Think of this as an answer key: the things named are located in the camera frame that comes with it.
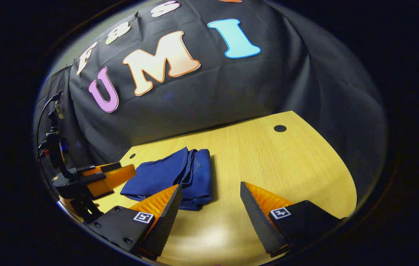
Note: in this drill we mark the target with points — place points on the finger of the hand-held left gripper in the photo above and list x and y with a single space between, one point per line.
98 168
113 179

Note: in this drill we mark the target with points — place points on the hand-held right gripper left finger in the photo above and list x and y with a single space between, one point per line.
169 218

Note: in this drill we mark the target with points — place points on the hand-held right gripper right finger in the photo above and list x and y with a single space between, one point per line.
257 221

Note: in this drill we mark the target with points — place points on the blue denim jeans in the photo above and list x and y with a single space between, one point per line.
157 177

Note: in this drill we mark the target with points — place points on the black backdrop cloth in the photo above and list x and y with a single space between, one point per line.
231 85

